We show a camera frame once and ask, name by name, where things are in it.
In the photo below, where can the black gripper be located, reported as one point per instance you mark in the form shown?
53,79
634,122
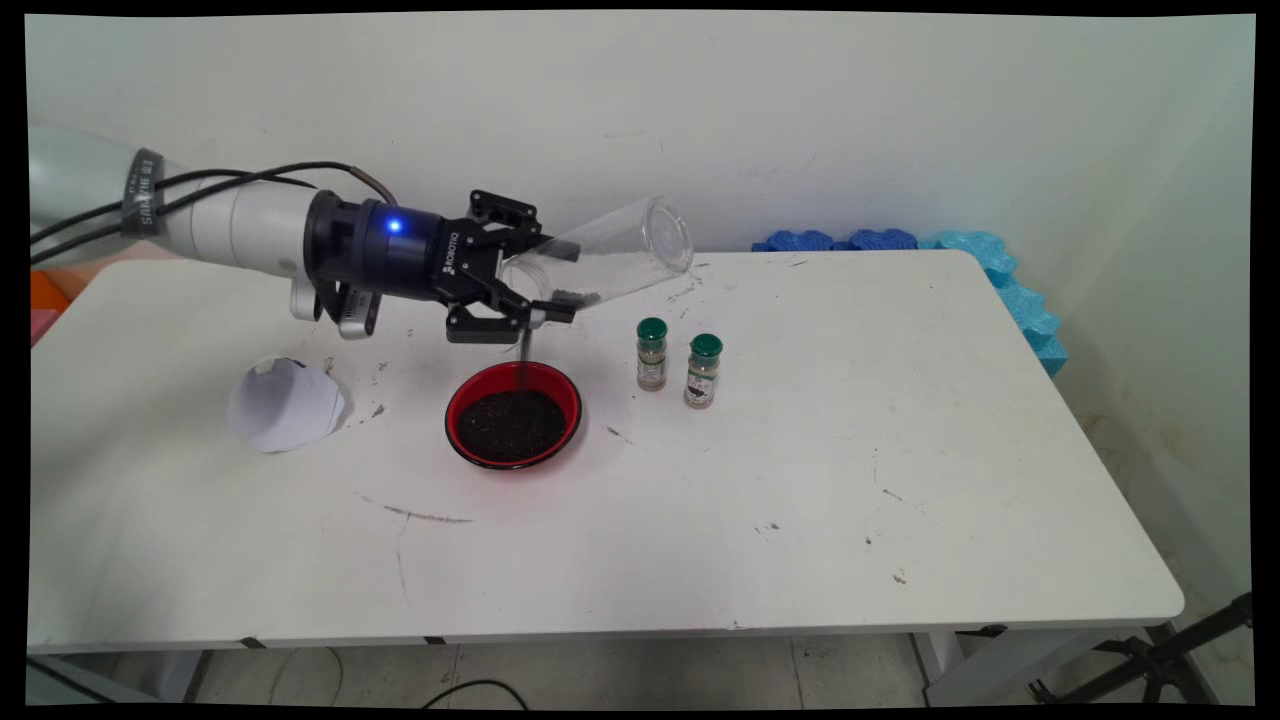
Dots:
400,250

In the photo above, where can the clear plastic jar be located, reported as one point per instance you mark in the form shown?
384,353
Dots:
620,250

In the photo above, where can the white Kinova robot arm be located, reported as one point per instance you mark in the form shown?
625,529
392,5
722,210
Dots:
240,230

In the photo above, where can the red bowl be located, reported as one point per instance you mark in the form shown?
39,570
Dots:
515,376

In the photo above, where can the black seeds heap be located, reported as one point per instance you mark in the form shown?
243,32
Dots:
510,428

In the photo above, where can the green-capped spice bottle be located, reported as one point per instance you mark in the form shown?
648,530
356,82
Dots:
651,355
705,360

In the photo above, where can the white paper funnel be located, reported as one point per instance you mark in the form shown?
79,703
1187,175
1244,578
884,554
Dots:
285,410

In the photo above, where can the dark blue foam mat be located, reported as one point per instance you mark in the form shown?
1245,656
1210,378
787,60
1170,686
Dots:
795,241
882,240

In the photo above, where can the orange box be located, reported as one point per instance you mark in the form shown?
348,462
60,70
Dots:
45,290

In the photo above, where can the pink box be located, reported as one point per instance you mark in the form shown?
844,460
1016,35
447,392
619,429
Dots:
42,325

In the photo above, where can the light blue foam mat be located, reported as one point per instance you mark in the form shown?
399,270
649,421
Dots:
1010,290

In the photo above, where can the black tripod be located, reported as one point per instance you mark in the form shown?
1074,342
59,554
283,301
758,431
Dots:
1160,660

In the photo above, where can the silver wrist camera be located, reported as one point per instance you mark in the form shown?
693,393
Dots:
355,312

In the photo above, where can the white table leg frame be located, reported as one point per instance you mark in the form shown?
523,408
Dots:
1000,670

